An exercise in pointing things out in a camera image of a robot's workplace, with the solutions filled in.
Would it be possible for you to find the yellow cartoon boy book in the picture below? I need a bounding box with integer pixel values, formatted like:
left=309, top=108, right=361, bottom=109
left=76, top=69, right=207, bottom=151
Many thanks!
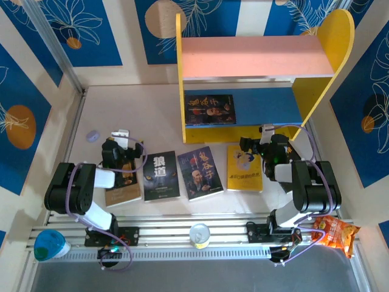
left=226, top=145, right=264, bottom=192

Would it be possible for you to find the black wolf eye book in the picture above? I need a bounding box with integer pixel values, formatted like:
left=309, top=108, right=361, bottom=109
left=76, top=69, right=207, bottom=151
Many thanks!
left=142, top=151, right=181, bottom=202

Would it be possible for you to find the brown scroll cover book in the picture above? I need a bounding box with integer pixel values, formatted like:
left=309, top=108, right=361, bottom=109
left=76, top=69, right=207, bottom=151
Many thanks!
left=104, top=158, right=143, bottom=209

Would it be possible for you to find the purple old man book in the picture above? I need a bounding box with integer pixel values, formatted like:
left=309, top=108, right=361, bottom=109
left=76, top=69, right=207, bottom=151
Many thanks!
left=177, top=146, right=225, bottom=201

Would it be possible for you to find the dark red-print face book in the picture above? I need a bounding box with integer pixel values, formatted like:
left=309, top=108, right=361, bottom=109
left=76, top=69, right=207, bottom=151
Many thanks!
left=184, top=94, right=237, bottom=126

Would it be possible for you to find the yellow pink blue bookshelf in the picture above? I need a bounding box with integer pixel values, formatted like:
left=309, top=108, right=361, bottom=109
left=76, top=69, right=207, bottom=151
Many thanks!
left=175, top=8, right=356, bottom=144

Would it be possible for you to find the black controller board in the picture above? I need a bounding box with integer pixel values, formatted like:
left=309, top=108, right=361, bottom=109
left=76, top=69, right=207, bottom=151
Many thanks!
left=96, top=246, right=124, bottom=261
left=269, top=245, right=294, bottom=264

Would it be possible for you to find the silver drink can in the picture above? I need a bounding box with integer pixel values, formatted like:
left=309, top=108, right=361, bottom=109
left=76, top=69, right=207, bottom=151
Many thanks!
left=188, top=223, right=211, bottom=249

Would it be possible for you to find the orange snack bag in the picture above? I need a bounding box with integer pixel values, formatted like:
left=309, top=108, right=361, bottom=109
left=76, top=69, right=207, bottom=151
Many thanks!
left=309, top=215, right=362, bottom=259

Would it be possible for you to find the blue green plastic container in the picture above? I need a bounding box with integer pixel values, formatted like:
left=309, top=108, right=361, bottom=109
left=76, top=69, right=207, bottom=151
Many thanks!
left=33, top=229, right=72, bottom=262

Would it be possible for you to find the grey metal panel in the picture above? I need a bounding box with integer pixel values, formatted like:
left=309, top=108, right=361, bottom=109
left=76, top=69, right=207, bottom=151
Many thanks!
left=30, top=258, right=365, bottom=292

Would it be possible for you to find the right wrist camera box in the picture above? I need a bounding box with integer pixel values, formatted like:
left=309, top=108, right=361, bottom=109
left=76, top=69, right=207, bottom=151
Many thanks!
left=258, top=123, right=277, bottom=144

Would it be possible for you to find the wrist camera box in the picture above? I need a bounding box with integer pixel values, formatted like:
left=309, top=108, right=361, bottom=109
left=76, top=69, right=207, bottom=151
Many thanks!
left=110, top=128, right=132, bottom=147
left=258, top=123, right=277, bottom=144

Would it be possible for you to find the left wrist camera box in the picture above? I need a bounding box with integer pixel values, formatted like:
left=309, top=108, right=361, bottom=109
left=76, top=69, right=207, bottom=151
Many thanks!
left=110, top=128, right=132, bottom=147

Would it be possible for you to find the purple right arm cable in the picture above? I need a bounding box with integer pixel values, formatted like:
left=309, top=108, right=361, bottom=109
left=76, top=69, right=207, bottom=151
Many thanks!
left=271, top=123, right=335, bottom=267

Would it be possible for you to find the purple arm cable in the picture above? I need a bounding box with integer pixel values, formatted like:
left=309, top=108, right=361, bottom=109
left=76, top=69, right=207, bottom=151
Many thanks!
left=271, top=123, right=335, bottom=267
left=66, top=136, right=146, bottom=273

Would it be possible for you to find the aluminium side rail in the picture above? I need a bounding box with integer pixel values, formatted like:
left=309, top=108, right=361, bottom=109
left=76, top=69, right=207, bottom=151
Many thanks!
left=45, top=87, right=89, bottom=226
left=305, top=118, right=343, bottom=220

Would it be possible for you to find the aluminium rail bed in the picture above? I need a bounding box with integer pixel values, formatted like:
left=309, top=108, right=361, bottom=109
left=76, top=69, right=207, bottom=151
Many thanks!
left=26, top=214, right=365, bottom=250

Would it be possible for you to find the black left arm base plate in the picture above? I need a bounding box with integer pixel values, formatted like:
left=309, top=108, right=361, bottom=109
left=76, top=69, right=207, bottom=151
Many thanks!
left=84, top=226, right=140, bottom=248

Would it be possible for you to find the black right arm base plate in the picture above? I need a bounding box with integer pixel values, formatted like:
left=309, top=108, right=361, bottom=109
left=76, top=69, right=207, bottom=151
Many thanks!
left=246, top=223, right=301, bottom=244

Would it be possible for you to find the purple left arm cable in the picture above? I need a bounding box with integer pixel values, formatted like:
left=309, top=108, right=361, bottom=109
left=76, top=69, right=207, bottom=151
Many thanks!
left=66, top=136, right=146, bottom=273

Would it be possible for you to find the grey slotted cable duct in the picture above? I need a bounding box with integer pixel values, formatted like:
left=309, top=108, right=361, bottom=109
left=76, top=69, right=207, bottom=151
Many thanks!
left=60, top=248, right=362, bottom=262

